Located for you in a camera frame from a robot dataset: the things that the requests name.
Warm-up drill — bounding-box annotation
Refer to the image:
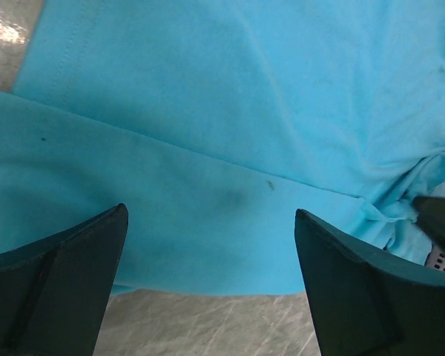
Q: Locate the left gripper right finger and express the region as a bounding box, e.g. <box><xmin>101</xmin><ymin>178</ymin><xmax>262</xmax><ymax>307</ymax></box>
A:
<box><xmin>294</xmin><ymin>209</ymin><xmax>445</xmax><ymax>355</ymax></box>

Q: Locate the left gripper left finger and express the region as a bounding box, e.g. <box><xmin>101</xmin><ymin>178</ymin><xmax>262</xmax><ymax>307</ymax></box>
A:
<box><xmin>0</xmin><ymin>204</ymin><xmax>128</xmax><ymax>355</ymax></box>

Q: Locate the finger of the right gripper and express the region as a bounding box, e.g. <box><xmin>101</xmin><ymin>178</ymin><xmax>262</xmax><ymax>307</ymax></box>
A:
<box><xmin>413</xmin><ymin>196</ymin><xmax>445</xmax><ymax>253</ymax></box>

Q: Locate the turquoise t-shirt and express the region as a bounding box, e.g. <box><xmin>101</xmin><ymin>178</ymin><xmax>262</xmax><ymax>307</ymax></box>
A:
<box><xmin>0</xmin><ymin>1</ymin><xmax>445</xmax><ymax>295</ymax></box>

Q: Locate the white plastic basket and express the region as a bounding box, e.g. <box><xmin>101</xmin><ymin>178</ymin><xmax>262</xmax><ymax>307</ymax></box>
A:
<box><xmin>425</xmin><ymin>245</ymin><xmax>445</xmax><ymax>272</ymax></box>

